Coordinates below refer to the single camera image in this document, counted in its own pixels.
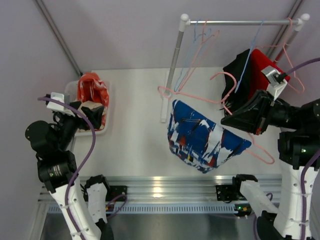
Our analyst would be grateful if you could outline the orange white patterned trousers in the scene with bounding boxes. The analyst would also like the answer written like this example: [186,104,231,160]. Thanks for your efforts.
[77,72,110,118]

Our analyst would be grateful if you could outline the blue patterned trousers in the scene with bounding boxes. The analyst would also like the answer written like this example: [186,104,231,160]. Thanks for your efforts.
[167,100,252,174]

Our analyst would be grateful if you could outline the pink wire hanger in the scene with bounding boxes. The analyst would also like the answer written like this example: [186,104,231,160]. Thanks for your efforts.
[177,19,221,91]

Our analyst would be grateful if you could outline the blue wire hanger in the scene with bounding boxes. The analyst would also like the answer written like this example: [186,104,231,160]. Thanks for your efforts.
[174,19,213,93]

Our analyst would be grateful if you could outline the beige drawstring trousers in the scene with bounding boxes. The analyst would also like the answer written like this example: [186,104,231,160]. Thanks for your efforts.
[81,101,107,131]

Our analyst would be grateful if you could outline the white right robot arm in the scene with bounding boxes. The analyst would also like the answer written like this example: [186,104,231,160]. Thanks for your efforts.
[221,90,320,240]

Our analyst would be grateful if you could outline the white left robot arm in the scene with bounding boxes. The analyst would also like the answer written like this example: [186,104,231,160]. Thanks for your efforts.
[25,96,114,240]

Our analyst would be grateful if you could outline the red trousers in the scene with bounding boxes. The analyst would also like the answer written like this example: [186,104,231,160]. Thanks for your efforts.
[248,49,291,100]

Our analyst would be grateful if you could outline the blue hanger with black trousers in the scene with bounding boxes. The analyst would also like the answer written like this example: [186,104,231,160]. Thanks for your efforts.
[234,20,265,93]

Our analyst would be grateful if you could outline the white plastic basket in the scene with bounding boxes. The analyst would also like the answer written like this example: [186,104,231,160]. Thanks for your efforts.
[64,79,113,138]

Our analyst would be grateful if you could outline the white clothes rack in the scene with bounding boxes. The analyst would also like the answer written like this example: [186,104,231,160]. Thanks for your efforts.
[160,13,310,123]

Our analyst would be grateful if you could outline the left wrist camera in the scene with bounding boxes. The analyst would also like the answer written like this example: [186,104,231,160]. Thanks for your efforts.
[46,91,76,117]

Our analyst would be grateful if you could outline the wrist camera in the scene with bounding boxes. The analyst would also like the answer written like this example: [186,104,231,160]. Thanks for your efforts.
[46,91,76,117]
[261,65,288,101]

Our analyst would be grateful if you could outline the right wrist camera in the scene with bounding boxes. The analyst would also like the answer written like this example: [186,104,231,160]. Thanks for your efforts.
[261,65,288,101]

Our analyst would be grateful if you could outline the black drawstring trousers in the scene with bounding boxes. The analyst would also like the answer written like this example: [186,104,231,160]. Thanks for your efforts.
[223,49,252,113]

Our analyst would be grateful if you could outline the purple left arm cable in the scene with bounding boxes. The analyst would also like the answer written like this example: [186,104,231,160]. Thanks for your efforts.
[37,96,128,240]

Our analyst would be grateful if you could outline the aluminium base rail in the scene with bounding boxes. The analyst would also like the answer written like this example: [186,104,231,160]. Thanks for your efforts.
[37,174,282,204]

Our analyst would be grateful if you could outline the grey slotted cable duct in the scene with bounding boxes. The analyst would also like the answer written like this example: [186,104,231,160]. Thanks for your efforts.
[47,202,241,215]

